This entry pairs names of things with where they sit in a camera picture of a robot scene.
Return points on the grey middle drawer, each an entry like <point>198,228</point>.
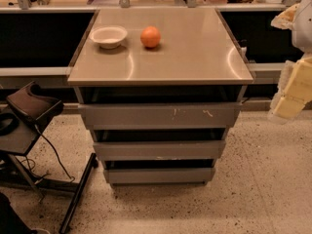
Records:
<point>126,145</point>

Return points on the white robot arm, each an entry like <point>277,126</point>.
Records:
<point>302,29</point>

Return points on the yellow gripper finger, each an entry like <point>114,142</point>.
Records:
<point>285,19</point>
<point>300,83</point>

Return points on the dark headset device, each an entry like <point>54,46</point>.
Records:
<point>33,108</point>

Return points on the grey bottom drawer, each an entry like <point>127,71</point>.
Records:
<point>159,171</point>

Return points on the grey top drawer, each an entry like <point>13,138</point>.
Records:
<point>160,107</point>

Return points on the black side stand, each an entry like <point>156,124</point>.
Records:
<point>15,146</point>

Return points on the white bowl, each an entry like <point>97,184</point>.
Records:
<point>108,37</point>

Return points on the grey drawer cabinet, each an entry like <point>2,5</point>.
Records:
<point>196,49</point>

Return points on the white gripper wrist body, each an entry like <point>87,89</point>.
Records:
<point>302,28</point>

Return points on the grey drawer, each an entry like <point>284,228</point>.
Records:
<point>126,145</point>
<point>159,171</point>
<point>160,107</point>

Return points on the orange fruit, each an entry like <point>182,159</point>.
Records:
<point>150,37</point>

